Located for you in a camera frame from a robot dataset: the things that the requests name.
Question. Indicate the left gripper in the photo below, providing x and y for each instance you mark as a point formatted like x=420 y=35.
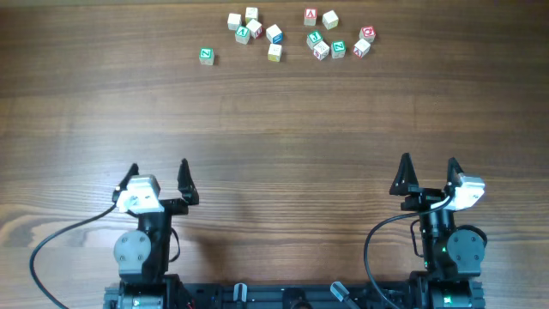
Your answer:
x=170 y=205

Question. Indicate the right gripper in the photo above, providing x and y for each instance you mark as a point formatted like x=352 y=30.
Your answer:
x=424 y=196

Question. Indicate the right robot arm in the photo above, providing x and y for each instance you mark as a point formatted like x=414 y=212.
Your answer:
x=452 y=254

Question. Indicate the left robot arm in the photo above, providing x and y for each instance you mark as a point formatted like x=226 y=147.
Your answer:
x=143 y=255

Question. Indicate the green Z block far left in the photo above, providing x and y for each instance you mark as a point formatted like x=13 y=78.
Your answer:
x=206 y=56

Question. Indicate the green z block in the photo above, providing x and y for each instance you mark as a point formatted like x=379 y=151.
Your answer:
x=206 y=56
x=338 y=49

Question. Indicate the red A sided block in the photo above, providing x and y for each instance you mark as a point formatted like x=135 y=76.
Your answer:
x=361 y=48

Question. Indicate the red O letter block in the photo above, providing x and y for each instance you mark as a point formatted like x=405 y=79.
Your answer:
x=368 y=33

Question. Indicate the green Z block right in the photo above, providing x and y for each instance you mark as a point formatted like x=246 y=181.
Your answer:
x=338 y=49

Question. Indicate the green A letter block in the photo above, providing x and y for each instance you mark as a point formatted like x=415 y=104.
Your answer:
x=242 y=35

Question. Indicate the red sided picture block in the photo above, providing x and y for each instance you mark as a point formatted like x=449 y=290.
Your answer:
x=321 y=50

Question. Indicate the yellow sided picture block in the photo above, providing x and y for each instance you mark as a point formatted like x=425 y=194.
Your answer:
x=274 y=52

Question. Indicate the plain wooden block top left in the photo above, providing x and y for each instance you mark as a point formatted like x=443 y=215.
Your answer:
x=234 y=21

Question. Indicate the red sided wooden block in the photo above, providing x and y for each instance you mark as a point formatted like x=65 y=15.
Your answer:
x=255 y=28

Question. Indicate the green J letter block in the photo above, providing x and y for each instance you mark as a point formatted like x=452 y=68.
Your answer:
x=313 y=38

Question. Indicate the blue sided wooden block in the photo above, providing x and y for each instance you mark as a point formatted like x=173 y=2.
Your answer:
x=274 y=34

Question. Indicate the yellow S wooden block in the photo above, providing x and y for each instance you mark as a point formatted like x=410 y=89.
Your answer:
x=330 y=20

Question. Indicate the wooden block yellow sided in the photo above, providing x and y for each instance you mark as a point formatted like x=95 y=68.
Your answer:
x=251 y=13

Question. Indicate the red A letter block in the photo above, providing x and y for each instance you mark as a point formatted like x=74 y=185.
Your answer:
x=310 y=17

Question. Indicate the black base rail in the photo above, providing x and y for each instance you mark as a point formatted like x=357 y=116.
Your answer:
x=337 y=295

